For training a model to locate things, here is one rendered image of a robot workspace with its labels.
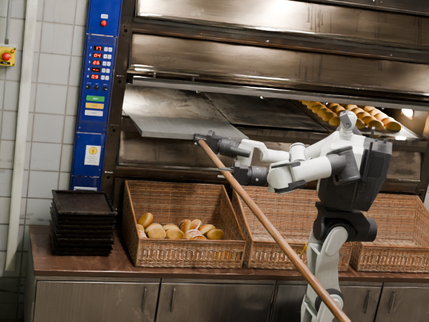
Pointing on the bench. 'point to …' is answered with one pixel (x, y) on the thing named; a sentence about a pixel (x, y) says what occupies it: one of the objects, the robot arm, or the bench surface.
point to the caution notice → (92, 154)
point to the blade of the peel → (183, 128)
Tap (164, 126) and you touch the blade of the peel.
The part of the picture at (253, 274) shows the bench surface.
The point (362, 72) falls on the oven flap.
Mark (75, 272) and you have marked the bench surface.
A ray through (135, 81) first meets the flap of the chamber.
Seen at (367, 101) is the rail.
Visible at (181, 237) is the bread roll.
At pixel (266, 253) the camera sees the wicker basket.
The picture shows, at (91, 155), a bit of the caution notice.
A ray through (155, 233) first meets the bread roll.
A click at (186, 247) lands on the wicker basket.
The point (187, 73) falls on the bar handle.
